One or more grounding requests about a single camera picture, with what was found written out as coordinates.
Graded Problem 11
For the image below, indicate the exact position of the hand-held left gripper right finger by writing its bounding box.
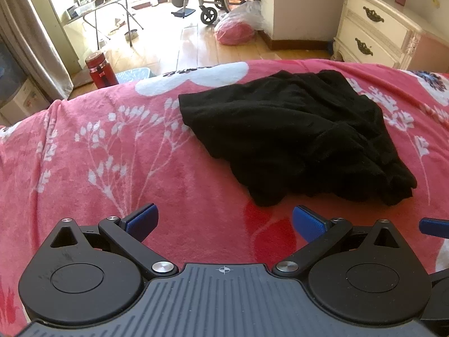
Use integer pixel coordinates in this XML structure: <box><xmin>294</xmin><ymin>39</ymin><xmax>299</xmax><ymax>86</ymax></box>
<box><xmin>272</xmin><ymin>205</ymin><xmax>404</xmax><ymax>277</ymax></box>

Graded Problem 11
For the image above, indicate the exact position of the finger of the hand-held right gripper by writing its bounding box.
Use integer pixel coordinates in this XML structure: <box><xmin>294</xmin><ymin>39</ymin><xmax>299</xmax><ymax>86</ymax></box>
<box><xmin>419</xmin><ymin>218</ymin><xmax>449</xmax><ymax>238</ymax></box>
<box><xmin>430</xmin><ymin>270</ymin><xmax>449</xmax><ymax>290</ymax></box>

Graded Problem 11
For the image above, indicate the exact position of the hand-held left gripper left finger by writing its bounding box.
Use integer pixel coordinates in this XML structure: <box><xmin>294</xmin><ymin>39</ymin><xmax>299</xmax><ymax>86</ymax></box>
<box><xmin>44</xmin><ymin>203</ymin><xmax>178</xmax><ymax>279</ymax></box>

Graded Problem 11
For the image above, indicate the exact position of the black t-shirt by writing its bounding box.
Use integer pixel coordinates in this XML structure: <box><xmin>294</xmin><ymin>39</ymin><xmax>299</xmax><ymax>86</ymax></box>
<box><xmin>178</xmin><ymin>69</ymin><xmax>418</xmax><ymax>208</ymax></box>

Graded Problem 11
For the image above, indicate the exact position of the pink floral blanket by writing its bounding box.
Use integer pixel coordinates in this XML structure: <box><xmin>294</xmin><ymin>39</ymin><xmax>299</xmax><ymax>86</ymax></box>
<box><xmin>0</xmin><ymin>59</ymin><xmax>449</xmax><ymax>337</ymax></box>

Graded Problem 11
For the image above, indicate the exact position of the light blue plastic stool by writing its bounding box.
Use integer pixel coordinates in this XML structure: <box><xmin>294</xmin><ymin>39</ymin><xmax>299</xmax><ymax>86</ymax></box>
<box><xmin>114</xmin><ymin>67</ymin><xmax>157</xmax><ymax>85</ymax></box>

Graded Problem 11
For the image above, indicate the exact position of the red water bottle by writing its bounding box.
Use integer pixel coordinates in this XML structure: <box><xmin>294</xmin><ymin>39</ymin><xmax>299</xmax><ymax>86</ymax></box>
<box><xmin>85</xmin><ymin>51</ymin><xmax>119</xmax><ymax>88</ymax></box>

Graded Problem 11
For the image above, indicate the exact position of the cream nightstand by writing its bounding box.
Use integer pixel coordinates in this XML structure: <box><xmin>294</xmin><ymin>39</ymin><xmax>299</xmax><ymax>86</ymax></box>
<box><xmin>331</xmin><ymin>0</ymin><xmax>432</xmax><ymax>70</ymax></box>

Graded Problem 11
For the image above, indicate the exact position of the plastic bag with pink cloth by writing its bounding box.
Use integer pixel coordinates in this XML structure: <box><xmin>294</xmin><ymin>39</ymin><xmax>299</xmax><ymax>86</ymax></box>
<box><xmin>214</xmin><ymin>1</ymin><xmax>266</xmax><ymax>46</ymax></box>

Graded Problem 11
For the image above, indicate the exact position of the beige curtain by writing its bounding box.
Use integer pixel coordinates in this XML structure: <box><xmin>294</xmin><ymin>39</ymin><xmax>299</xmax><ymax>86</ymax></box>
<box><xmin>0</xmin><ymin>0</ymin><xmax>75</xmax><ymax>101</ymax></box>

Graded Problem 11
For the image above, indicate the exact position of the folding table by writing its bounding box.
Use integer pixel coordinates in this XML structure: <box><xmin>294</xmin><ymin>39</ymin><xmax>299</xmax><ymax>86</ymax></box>
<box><xmin>59</xmin><ymin>0</ymin><xmax>144</xmax><ymax>48</ymax></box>

